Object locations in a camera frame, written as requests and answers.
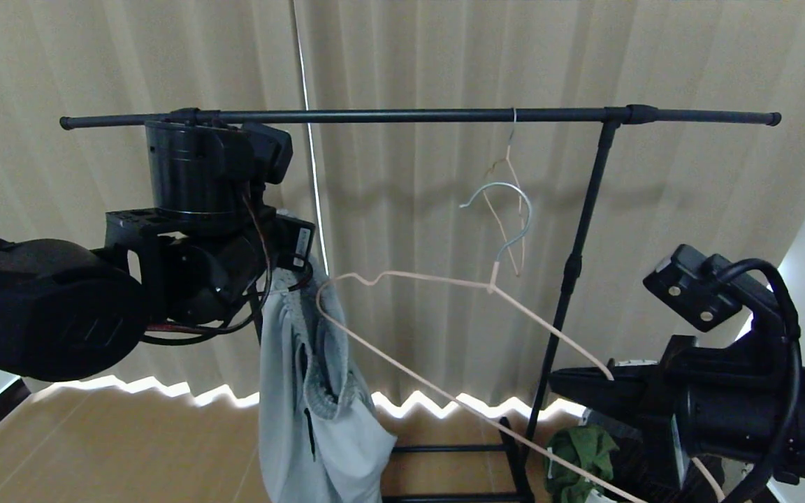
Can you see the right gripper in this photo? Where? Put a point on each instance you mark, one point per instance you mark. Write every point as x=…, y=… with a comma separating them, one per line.
x=724, y=412

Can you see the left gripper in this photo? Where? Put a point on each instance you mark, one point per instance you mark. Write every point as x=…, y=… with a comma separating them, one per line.
x=214, y=272

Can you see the pale grey shorts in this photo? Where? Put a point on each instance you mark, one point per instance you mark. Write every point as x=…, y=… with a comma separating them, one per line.
x=318, y=447

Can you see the pink clothes hanger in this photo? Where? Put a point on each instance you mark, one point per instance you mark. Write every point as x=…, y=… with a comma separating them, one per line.
x=497, y=274
x=512, y=143

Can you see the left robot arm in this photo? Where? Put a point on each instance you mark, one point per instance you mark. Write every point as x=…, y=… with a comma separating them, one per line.
x=46, y=314

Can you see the white laundry basket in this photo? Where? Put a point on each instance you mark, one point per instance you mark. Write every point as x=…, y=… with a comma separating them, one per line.
x=647, y=468

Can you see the black clothes rack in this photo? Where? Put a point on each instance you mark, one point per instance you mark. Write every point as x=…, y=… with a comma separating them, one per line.
x=409, y=115

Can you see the green garment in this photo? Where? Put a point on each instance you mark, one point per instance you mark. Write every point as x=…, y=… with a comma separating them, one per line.
x=581, y=454

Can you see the beige curtain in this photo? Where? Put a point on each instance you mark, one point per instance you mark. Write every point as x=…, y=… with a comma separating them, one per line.
x=95, y=56

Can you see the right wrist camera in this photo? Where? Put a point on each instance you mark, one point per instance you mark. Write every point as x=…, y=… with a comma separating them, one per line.
x=696, y=286

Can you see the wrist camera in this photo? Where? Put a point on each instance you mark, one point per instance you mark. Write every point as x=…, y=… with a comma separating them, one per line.
x=696, y=286
x=270, y=150

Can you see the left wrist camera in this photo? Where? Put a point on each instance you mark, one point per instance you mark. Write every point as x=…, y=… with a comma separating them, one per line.
x=270, y=150

